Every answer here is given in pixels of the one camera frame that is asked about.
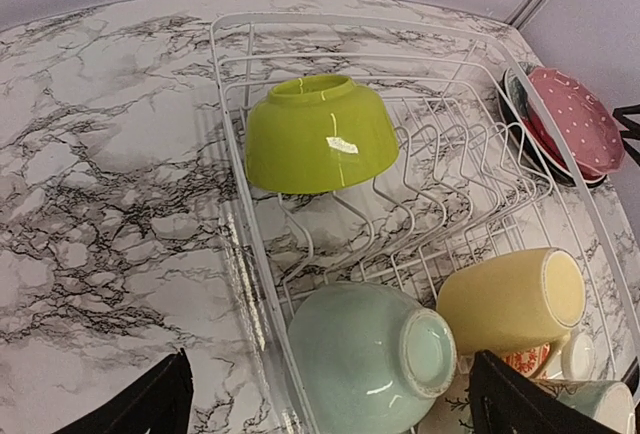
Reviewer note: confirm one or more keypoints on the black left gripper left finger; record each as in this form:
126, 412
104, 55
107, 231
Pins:
159, 401

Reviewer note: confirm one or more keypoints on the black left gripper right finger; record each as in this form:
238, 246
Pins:
503, 401

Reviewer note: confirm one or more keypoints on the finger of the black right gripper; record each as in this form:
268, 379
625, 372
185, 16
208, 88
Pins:
631, 131

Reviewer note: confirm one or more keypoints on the pink polka dot plate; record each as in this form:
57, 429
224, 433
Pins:
587, 127

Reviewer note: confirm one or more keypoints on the black striped cream plate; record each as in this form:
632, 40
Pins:
511, 105

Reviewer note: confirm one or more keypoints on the red plate with teal flower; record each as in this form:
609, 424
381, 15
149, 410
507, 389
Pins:
547, 148

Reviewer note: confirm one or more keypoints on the orange rimmed white bowl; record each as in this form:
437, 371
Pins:
574, 360

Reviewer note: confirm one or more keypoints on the yellow mug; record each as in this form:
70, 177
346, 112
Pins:
513, 302

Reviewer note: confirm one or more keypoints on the patterned cream mug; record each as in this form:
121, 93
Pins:
608, 402

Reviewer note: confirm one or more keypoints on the light blue bowl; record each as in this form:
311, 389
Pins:
371, 358

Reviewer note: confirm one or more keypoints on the lime green bowl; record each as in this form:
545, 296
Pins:
317, 134

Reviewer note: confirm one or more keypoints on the white wire dish rack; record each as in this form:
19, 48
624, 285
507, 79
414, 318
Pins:
461, 190

